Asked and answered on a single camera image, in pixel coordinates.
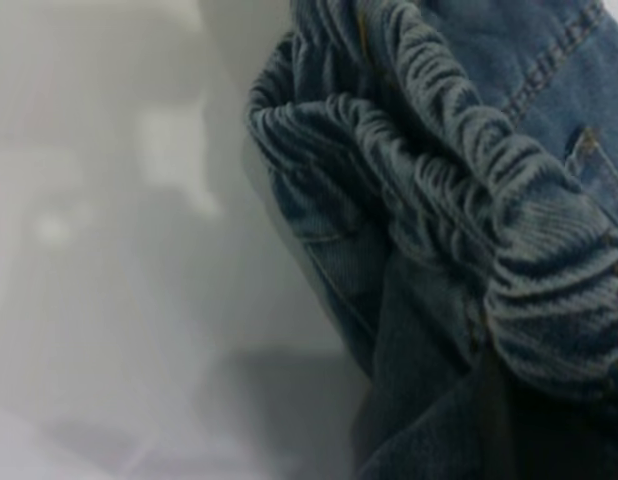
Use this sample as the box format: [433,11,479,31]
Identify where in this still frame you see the blue denim shorts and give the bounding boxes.
[243,0,618,480]

